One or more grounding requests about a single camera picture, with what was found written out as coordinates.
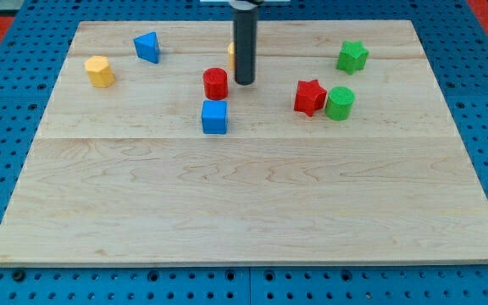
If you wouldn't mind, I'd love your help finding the wooden board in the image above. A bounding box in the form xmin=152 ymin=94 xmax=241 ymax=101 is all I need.
xmin=0 ymin=20 xmax=488 ymax=268

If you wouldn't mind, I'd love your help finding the blue cube block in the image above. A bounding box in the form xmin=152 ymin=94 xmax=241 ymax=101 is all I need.
xmin=201 ymin=100 xmax=228 ymax=134

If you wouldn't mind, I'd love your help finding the green cylinder block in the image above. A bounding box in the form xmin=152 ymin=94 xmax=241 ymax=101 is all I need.
xmin=324 ymin=86 xmax=355 ymax=121

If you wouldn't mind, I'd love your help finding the red star block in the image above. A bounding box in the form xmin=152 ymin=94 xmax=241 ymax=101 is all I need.
xmin=293 ymin=80 xmax=327 ymax=117

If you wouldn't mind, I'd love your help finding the red cylinder block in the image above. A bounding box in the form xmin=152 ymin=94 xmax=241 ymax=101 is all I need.
xmin=202 ymin=68 xmax=229 ymax=100

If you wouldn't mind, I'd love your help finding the blue triangle block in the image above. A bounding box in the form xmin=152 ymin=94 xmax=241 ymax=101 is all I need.
xmin=133 ymin=31 xmax=160 ymax=64

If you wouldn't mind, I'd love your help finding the green star block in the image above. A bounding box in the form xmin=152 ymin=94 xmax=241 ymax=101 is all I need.
xmin=336 ymin=41 xmax=369 ymax=75

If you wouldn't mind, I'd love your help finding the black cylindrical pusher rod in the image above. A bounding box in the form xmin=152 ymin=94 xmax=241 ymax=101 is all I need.
xmin=229 ymin=1 xmax=259 ymax=86

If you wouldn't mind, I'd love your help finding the yellow hexagon block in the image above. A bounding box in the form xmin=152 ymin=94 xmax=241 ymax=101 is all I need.
xmin=84 ymin=56 xmax=115 ymax=88

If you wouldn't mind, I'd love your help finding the yellow block behind rod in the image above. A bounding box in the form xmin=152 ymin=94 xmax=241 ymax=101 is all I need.
xmin=227 ymin=42 xmax=236 ymax=70

